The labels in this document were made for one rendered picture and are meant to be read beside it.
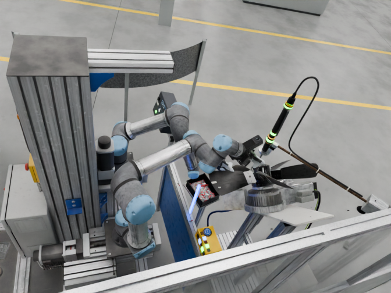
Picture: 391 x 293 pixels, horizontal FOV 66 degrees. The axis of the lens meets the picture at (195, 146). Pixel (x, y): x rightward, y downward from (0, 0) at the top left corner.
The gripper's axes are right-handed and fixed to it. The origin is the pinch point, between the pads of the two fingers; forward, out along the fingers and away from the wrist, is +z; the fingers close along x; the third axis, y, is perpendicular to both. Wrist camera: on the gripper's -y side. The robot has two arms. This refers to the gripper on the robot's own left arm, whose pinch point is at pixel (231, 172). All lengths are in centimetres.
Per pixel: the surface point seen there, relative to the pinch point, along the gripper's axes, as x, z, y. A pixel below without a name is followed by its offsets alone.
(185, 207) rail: 34.2, -14.2, -18.9
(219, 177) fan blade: 1.6, -4.2, -8.4
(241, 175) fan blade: -1.5, 6.4, 1.0
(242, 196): 12.8, 13.8, -0.2
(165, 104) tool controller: -8, -67, 13
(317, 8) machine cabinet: 31, -105, 663
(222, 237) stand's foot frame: 107, 15, 32
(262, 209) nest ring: 5.1, 28.9, -7.7
